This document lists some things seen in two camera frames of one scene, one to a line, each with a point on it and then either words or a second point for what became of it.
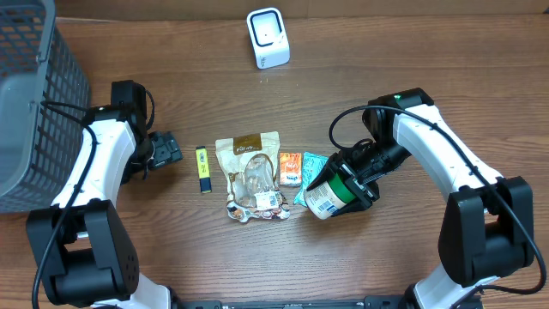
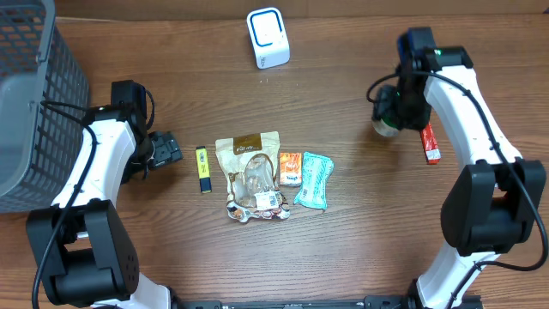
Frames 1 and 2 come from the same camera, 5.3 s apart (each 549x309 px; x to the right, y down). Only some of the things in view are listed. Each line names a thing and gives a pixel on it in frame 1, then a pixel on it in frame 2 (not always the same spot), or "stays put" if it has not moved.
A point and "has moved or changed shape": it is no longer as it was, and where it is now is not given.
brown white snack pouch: [250, 165] stays put
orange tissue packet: [290, 168] stays put
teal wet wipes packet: [312, 166] stays put
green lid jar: [324, 198] has moved or changed shape
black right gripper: [346, 163] -> [386, 108]
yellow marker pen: [203, 171] stays put
